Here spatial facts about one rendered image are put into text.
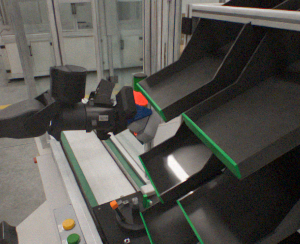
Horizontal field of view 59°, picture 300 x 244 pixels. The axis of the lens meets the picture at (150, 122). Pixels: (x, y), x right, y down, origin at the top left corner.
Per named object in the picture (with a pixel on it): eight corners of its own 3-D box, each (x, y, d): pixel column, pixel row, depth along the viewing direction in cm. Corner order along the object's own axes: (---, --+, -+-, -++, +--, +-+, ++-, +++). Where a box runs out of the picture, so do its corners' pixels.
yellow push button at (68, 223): (64, 233, 89) (63, 229, 89) (61, 224, 93) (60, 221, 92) (76, 228, 91) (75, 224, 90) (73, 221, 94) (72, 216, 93)
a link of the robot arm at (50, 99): (24, 134, 48) (24, 69, 44) (20, 117, 55) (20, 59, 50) (86, 131, 54) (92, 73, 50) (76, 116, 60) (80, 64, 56)
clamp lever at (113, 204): (120, 220, 89) (111, 206, 85) (117, 216, 90) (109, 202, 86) (129, 214, 90) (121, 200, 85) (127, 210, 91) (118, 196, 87)
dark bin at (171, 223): (161, 265, 54) (146, 246, 50) (143, 218, 65) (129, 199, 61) (277, 193, 55) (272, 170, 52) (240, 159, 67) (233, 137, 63)
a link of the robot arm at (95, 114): (97, 114, 48) (93, 83, 49) (74, 143, 63) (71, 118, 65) (138, 113, 52) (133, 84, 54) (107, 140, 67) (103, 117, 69)
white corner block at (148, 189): (145, 201, 103) (145, 193, 101) (140, 194, 107) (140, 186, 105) (156, 197, 105) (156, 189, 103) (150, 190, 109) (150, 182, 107)
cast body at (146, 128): (154, 138, 60) (127, 124, 58) (145, 144, 64) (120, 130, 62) (164, 109, 64) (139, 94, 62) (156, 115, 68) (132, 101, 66)
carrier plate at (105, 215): (116, 264, 80) (116, 259, 79) (93, 211, 99) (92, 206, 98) (183, 233, 90) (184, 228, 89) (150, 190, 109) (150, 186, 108)
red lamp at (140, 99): (137, 106, 95) (137, 93, 93) (131, 101, 99) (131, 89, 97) (150, 103, 97) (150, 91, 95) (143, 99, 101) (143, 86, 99)
